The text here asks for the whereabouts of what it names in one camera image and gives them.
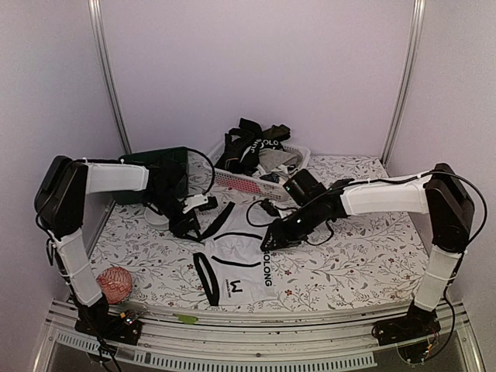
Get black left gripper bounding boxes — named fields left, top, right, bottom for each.
left=146, top=189, right=204, bottom=242

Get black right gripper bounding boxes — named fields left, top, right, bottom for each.
left=261, top=201, right=322, bottom=252

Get white underwear with black trim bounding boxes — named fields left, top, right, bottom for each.
left=193, top=203, right=277, bottom=307

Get grey underwear in basket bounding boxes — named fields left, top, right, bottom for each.
left=257, top=149, right=303, bottom=175

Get black underwear in basket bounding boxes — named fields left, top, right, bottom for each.
left=215, top=118, right=291, bottom=176

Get white ceramic bowl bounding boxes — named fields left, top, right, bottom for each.
left=143, top=208, right=168, bottom=231

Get green compartment tray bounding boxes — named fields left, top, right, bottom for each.
left=112, top=145, right=191, bottom=206

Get white plastic laundry basket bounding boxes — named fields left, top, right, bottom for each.
left=215, top=143, right=311, bottom=201

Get green tape scrap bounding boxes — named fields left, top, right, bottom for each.
left=174, top=313, right=198, bottom=325

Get red patterned bowl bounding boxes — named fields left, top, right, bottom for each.
left=96, top=267, right=133, bottom=305

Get left robot arm white sleeves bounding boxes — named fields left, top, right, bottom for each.
left=34, top=155, right=160, bottom=310

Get robot arm white sleeves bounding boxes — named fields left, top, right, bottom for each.
left=34, top=155, right=160, bottom=310
left=332, top=164, right=475, bottom=312

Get right robot arm white sleeves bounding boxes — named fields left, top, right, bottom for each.
left=332, top=164, right=475, bottom=312

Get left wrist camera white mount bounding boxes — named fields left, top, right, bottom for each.
left=182, top=194, right=218, bottom=214

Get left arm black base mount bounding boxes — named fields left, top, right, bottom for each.
left=74, top=294, right=143, bottom=346

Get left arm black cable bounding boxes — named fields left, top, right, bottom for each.
left=34, top=146, right=217, bottom=268

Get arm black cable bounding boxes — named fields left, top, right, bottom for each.
left=246, top=172, right=488, bottom=249
left=34, top=146, right=217, bottom=268

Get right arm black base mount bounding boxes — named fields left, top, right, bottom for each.
left=371, top=303, right=441, bottom=346

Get aluminium front table rail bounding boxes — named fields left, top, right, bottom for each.
left=33, top=301, right=489, bottom=371

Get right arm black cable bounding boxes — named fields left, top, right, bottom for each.
left=246, top=172, right=488, bottom=249

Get left aluminium frame post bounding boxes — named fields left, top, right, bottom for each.
left=88, top=0, right=132, bottom=154

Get aluminium frame post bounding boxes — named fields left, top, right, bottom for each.
left=381, top=0, right=426, bottom=168
left=88, top=0, right=132, bottom=154

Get right aluminium frame post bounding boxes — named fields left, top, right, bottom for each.
left=381, top=0, right=426, bottom=168

